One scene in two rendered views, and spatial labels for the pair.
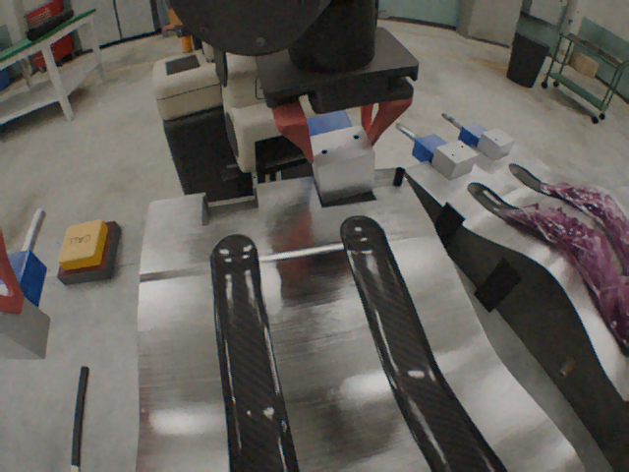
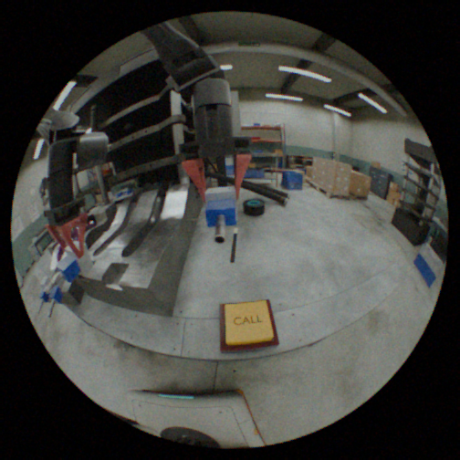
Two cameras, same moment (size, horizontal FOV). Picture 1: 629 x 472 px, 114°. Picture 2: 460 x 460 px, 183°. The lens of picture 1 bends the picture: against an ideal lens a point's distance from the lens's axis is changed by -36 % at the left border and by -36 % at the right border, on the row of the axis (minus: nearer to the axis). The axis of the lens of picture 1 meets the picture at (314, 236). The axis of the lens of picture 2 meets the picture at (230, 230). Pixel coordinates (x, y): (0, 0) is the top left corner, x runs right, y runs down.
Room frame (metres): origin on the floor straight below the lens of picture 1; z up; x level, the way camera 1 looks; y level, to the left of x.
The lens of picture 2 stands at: (0.26, 0.30, 1.02)
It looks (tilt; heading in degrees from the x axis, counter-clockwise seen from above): 32 degrees down; 195
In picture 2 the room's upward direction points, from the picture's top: 5 degrees counter-clockwise
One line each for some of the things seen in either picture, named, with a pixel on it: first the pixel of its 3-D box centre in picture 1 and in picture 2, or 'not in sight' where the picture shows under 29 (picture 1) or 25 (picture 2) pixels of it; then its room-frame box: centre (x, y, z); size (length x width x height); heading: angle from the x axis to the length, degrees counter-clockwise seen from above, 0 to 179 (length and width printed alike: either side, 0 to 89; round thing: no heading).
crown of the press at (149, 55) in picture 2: not in sight; (130, 102); (-0.73, -0.83, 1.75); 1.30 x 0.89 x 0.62; 105
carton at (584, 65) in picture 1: (584, 64); not in sight; (6.05, -5.92, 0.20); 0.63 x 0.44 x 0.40; 97
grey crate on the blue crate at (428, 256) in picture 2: not in sight; (432, 258); (-0.38, 3.23, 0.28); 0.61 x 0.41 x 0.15; 7
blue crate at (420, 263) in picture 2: not in sight; (426, 266); (-0.38, 3.24, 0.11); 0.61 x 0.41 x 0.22; 7
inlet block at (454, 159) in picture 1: (428, 147); (55, 297); (0.37, -0.15, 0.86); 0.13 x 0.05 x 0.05; 32
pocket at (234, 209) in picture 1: (233, 217); (120, 279); (0.20, 0.08, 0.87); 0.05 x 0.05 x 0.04; 15
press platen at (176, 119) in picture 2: not in sight; (134, 151); (-0.71, -0.81, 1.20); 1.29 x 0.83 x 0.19; 105
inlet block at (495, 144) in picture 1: (471, 134); (44, 297); (0.42, -0.25, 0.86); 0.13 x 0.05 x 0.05; 32
